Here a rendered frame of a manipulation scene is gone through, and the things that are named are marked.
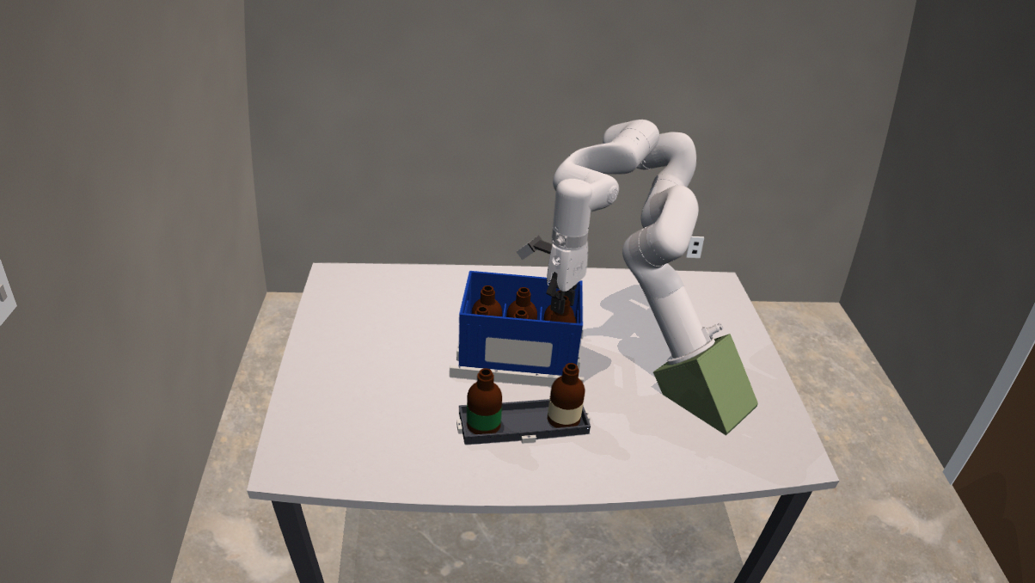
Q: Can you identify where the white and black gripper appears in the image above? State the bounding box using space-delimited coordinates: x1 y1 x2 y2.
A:
546 240 588 315

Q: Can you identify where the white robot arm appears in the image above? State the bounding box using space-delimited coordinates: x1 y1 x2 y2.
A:
552 120 723 365

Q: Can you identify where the brown bottle with green label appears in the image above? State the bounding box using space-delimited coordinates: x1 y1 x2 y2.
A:
467 368 502 434

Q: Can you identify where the blue crate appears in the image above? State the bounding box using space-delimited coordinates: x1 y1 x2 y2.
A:
459 271 583 376

